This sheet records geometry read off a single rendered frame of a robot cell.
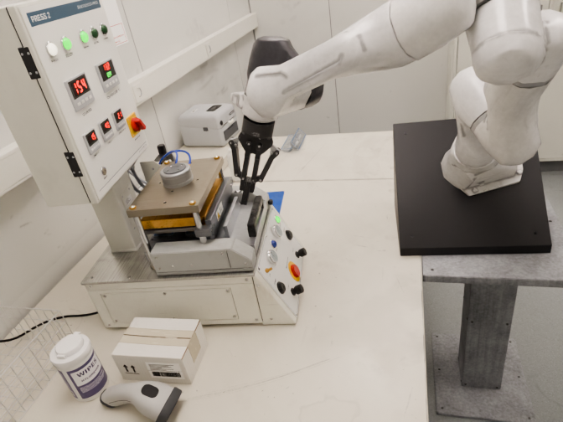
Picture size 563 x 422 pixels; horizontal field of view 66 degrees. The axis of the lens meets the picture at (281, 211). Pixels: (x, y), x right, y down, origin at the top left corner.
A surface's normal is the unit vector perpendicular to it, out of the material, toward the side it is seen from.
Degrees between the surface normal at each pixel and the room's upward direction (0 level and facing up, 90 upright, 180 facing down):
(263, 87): 68
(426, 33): 102
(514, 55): 89
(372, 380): 0
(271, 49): 82
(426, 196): 43
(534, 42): 61
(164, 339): 1
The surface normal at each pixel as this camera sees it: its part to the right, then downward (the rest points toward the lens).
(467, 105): -0.84, 0.25
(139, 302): -0.10, 0.53
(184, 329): -0.18, -0.84
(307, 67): -0.46, 0.36
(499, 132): -0.48, 0.72
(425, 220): -0.22, -0.25
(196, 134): -0.33, 0.53
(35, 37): 0.98, -0.07
